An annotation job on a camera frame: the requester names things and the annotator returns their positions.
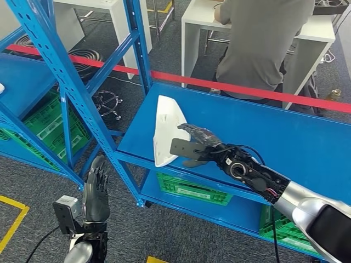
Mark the white table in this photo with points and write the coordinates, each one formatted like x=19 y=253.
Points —
x=192 y=43
x=69 y=21

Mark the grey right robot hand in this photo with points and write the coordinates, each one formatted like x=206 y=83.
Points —
x=203 y=134

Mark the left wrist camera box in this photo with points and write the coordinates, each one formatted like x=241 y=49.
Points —
x=64 y=216

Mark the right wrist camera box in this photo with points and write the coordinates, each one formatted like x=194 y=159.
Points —
x=186 y=149

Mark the metal table frame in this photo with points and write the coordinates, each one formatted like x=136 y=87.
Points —
x=156 y=21

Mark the red barrier belt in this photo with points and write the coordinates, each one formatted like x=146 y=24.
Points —
x=247 y=90

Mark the black bag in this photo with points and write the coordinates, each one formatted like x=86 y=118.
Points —
x=312 y=90

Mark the chrome stool frame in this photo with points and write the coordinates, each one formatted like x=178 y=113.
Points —
x=219 y=41

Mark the white curved plastic part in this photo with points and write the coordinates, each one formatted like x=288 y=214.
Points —
x=164 y=127

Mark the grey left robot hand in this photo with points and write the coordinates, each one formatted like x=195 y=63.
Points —
x=96 y=196

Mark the blue metal shelf rack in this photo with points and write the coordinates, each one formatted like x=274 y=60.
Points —
x=22 y=83
x=247 y=145

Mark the person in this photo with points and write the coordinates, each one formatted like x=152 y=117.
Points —
x=260 y=47

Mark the small white object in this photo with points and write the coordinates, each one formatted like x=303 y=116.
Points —
x=1 y=89

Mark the black ribbed round base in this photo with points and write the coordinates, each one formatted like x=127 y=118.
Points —
x=82 y=72
x=24 y=40

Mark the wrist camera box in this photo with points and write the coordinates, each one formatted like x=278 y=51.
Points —
x=186 y=149
x=64 y=216

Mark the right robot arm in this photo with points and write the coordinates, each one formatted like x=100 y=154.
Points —
x=301 y=207

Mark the chrome chair base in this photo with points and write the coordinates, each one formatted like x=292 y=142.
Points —
x=108 y=99

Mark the small amber bottle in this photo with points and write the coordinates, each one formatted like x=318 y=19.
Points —
x=334 y=95

